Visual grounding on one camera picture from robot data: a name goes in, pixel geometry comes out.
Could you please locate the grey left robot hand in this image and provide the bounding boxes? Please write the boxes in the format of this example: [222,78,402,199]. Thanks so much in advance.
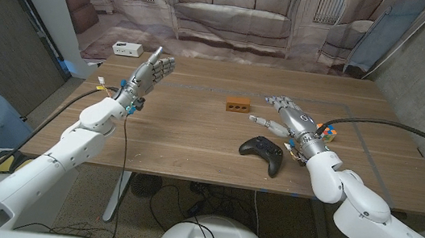
[110,41,178,122]

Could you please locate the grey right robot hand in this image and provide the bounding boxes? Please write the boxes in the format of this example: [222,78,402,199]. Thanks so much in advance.
[244,91,335,161]

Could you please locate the black game controller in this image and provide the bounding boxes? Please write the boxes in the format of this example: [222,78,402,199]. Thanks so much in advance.
[235,133,286,180]

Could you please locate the brown block with three holes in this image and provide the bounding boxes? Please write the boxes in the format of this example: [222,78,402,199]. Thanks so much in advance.
[224,94,252,115]

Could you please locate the multicoloured puzzle cube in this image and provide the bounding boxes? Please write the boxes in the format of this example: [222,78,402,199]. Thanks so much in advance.
[314,122,339,144]

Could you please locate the white power box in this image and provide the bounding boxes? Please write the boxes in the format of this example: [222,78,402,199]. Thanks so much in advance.
[111,40,145,59]

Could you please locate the printed sofa backdrop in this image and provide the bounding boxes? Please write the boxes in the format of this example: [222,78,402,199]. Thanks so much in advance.
[40,0,425,101]

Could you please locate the round black fan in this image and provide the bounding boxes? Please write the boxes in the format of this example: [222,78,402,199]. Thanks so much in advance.
[129,173,164,201]

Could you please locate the grey table leg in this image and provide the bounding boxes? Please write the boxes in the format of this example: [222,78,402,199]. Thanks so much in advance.
[305,198,337,238]

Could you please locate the white table leg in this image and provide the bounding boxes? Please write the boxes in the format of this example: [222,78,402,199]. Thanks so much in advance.
[102,169,134,224]

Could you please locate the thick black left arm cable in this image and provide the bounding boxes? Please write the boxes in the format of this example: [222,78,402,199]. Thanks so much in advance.
[0,72,120,220]

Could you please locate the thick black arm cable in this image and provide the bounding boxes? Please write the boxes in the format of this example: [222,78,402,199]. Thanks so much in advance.
[0,72,120,220]
[313,110,425,157]

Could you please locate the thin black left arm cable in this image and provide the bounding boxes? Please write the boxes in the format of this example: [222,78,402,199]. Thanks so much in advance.
[13,101,135,238]

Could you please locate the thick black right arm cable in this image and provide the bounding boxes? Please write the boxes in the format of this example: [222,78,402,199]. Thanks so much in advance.
[313,110,425,157]

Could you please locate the grey floor cable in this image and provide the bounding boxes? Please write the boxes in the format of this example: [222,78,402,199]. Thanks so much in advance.
[248,190,266,238]

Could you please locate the black floor cable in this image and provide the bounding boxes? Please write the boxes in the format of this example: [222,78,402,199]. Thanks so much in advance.
[144,180,225,238]

